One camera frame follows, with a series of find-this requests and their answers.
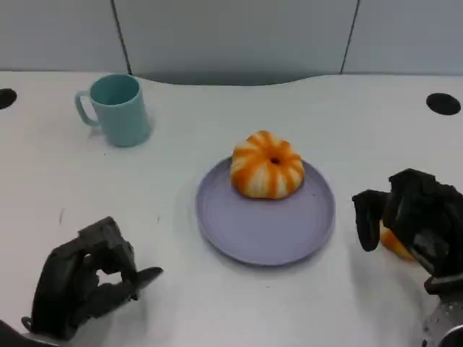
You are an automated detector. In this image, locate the lilac plate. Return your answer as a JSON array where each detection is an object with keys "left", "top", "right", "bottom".
[{"left": 195, "top": 155, "right": 336, "bottom": 267}]

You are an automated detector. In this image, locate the pale green mug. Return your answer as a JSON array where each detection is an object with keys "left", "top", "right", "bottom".
[{"left": 75, "top": 73, "right": 151, "bottom": 148}]

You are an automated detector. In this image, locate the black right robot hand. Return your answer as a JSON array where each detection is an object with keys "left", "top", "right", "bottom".
[{"left": 352, "top": 168, "right": 463, "bottom": 295}]

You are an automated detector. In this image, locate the black table cable grommet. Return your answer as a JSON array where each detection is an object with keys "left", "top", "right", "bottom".
[
  {"left": 425, "top": 93, "right": 462, "bottom": 116},
  {"left": 0, "top": 87, "right": 18, "bottom": 110}
]

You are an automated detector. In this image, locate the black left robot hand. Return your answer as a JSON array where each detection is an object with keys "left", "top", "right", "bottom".
[{"left": 21, "top": 216, "right": 164, "bottom": 341}]

